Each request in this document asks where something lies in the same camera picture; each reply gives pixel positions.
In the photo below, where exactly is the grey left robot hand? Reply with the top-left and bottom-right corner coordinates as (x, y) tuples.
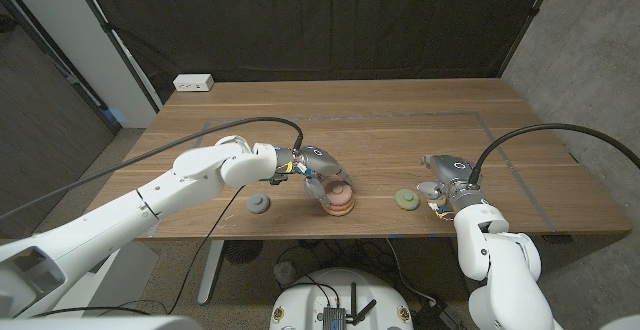
(274, 145), (354, 206)

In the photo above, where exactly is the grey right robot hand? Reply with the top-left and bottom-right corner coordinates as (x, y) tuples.
(417, 153), (489, 216)

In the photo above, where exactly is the light pink ring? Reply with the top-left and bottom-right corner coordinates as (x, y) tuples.
(323, 180), (354, 206)

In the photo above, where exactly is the coral red ring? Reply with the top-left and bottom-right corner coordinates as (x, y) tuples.
(323, 200), (356, 214)

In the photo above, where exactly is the green ring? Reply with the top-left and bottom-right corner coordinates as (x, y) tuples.
(394, 187), (421, 212)

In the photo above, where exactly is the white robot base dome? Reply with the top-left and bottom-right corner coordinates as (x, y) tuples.
(268, 267), (415, 330)

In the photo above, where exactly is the grey round floor object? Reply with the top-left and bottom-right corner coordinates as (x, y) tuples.
(273, 261), (297, 285)

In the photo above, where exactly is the black round floor fan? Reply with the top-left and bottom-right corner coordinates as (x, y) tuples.
(223, 239), (264, 265)

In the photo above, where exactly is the black backdrop curtain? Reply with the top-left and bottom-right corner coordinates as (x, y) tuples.
(77, 0), (559, 104)

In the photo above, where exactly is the black power adapter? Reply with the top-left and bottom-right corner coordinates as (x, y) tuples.
(414, 299), (461, 330)

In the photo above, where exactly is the white power strip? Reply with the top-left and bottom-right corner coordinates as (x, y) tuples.
(172, 73), (215, 93)

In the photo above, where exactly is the white table leg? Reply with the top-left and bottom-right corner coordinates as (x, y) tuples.
(196, 239), (226, 305)

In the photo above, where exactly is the radio box with black antennas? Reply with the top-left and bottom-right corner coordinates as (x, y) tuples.
(322, 282), (379, 330)

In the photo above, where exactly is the black backdrop stand pole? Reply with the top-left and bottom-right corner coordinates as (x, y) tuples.
(66, 0), (162, 114)
(497, 0), (561, 79)

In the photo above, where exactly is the white robot torso edge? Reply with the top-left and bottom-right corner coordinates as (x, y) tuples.
(0, 315), (204, 330)

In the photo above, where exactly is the small dark grey ring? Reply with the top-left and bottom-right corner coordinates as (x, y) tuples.
(246, 192), (272, 215)

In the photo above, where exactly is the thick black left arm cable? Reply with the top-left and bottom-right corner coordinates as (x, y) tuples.
(0, 116), (305, 221)

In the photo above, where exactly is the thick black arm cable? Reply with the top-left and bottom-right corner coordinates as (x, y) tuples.
(0, 116), (305, 221)
(467, 122), (640, 187)

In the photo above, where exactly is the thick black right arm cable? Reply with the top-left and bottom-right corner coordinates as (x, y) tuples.
(467, 122), (640, 187)

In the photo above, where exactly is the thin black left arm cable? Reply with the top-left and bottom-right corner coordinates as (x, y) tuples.
(29, 184), (247, 319)

